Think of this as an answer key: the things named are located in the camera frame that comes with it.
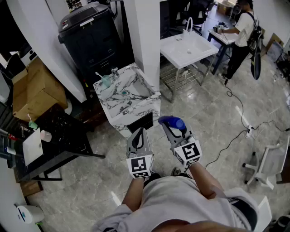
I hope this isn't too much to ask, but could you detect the white table with dark legs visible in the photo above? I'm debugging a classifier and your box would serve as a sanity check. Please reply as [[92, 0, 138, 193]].
[[207, 27, 238, 76]]

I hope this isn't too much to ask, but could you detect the pink cup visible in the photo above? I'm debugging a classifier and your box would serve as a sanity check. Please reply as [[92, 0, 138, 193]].
[[39, 130, 53, 143]]

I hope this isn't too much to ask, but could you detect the large cardboard box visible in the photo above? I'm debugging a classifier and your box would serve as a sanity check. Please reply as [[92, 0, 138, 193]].
[[11, 58, 69, 123]]

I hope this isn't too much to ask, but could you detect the person's face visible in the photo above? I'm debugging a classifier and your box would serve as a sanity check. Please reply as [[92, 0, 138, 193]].
[[147, 219, 252, 232]]

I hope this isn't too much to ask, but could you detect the large black machine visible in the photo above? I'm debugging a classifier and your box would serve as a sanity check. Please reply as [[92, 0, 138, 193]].
[[58, 2, 123, 78]]

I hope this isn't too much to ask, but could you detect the blue plastic tube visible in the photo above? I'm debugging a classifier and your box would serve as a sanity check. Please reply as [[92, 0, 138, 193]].
[[158, 116, 185, 131]]

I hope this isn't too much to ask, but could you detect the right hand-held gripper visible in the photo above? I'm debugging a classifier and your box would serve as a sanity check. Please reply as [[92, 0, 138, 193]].
[[160, 123, 203, 168]]

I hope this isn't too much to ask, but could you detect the white plastic sink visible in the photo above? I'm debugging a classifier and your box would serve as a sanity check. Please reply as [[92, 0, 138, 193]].
[[160, 34, 219, 70]]

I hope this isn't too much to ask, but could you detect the person's grey shirt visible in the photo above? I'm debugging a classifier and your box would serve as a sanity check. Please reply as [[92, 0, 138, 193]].
[[91, 175, 261, 232]]

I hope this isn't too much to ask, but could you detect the metal sink stand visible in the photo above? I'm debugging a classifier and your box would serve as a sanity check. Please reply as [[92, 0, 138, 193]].
[[159, 58, 216, 104]]

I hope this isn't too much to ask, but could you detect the black office chair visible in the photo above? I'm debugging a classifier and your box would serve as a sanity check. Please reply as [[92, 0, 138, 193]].
[[181, 0, 215, 30]]

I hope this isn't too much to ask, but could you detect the black floor cable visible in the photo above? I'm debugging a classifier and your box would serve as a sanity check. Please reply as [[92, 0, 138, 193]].
[[205, 79, 290, 169]]

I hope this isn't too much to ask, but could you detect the person's left forearm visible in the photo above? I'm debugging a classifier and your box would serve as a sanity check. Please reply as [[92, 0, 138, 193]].
[[121, 176, 146, 213]]

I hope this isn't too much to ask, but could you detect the white curved faucet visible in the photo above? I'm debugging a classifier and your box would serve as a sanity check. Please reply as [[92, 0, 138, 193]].
[[183, 17, 194, 39]]

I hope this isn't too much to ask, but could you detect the person's right forearm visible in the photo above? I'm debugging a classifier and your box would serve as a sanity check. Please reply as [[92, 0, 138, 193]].
[[188, 162, 225, 200]]

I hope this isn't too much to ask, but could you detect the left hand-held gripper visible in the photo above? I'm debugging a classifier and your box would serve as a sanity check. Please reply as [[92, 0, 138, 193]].
[[126, 127, 154, 179]]

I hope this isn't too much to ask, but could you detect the black speckled table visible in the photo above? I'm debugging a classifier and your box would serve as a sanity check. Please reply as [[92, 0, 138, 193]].
[[14, 106, 106, 182]]

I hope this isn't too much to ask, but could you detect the framed board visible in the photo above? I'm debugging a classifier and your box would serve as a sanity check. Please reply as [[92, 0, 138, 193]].
[[264, 33, 285, 63]]

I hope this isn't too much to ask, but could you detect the white office chair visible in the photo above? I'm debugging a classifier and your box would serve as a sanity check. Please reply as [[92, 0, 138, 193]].
[[242, 135, 290, 190]]

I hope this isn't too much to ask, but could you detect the white round device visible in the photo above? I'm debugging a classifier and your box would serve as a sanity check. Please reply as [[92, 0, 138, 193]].
[[15, 204, 45, 225]]

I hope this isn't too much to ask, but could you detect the white rectangular tray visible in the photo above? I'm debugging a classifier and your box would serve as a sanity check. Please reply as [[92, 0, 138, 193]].
[[22, 128, 44, 167]]

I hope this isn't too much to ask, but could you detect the white toothbrush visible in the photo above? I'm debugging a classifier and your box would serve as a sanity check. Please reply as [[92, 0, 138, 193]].
[[95, 72, 107, 86]]

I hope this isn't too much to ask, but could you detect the marble pattern sink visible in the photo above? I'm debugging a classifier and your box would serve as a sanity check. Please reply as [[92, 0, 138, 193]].
[[92, 63, 162, 139]]

